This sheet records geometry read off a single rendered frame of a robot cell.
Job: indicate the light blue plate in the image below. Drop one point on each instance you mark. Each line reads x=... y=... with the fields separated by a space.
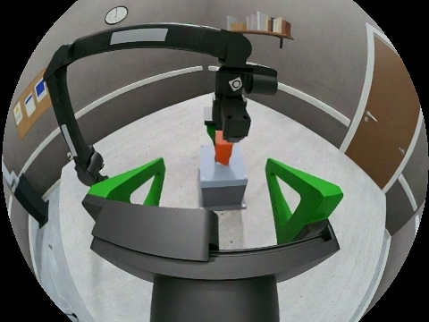
x=217 y=175

